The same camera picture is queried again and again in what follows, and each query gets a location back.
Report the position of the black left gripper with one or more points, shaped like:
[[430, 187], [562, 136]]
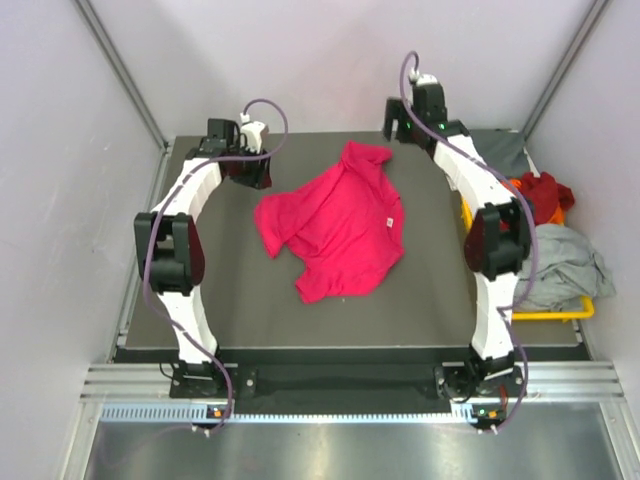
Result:
[[258, 178]]

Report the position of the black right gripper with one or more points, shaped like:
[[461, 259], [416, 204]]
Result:
[[392, 113]]

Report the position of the pink t shirt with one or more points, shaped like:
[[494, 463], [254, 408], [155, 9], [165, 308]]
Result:
[[346, 225]]

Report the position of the light grey t shirt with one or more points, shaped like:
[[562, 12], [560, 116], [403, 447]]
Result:
[[568, 268]]

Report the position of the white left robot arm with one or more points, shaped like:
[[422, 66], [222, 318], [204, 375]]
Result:
[[170, 255]]

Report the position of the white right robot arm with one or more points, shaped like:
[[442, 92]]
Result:
[[497, 242]]

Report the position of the folded dark grey t shirt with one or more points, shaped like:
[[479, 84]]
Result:
[[502, 150]]

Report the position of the dark red t shirt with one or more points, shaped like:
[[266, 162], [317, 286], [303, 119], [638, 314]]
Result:
[[546, 193]]

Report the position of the orange t shirt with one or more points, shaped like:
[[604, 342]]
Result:
[[556, 217]]

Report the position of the yellow plastic bin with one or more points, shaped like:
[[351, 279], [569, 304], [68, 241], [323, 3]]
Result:
[[583, 308]]

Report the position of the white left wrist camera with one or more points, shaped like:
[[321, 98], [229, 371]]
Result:
[[252, 134]]

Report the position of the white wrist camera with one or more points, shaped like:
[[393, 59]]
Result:
[[252, 134], [419, 80]]

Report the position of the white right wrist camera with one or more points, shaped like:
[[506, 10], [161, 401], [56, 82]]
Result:
[[419, 80]]

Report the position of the left aluminium corner post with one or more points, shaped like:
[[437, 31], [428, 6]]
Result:
[[91, 18]]

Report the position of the aluminium corner post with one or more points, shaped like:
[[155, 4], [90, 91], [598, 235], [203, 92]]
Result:
[[586, 27], [91, 18]]

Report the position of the right aluminium corner post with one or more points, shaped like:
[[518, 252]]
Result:
[[586, 27]]

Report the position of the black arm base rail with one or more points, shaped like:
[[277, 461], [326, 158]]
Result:
[[350, 380]]

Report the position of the aluminium frame rail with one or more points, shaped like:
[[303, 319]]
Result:
[[569, 381]]

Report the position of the slotted grey cable duct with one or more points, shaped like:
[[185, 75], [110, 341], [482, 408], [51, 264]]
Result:
[[210, 414]]

